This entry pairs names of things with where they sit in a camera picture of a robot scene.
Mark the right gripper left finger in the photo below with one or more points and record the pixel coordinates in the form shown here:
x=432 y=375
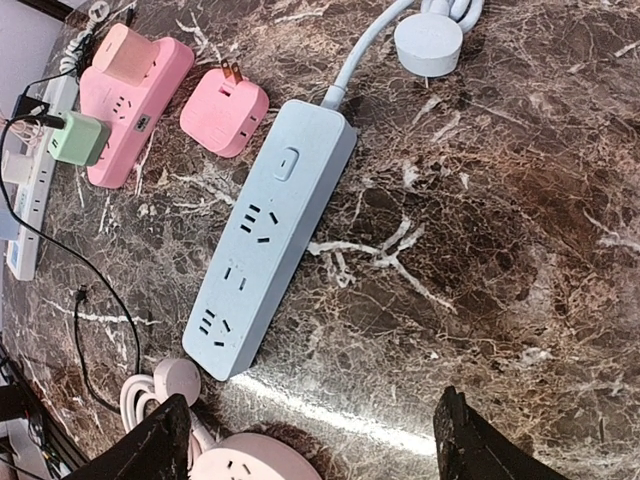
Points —
x=157 y=448

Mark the pink plug adapter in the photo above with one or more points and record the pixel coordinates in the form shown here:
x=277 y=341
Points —
x=224 y=110

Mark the white long power strip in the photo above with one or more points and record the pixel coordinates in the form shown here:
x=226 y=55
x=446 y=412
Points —
x=30 y=175

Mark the round pink power socket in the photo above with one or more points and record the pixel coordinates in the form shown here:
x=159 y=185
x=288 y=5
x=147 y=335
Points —
x=252 y=456

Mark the green usb charger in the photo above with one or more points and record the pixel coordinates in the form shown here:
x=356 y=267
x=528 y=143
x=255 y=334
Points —
x=81 y=141

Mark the peach plug adapter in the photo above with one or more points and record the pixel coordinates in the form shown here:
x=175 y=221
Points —
x=125 y=55

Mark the pink triangular power strip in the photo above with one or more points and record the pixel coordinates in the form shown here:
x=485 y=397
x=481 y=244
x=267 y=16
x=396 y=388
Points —
x=131 y=110

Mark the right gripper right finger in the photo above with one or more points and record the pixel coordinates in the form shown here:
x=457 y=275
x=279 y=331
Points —
x=469 y=447

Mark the light blue power strip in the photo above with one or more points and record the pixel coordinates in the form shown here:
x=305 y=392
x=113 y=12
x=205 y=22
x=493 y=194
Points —
x=272 y=222

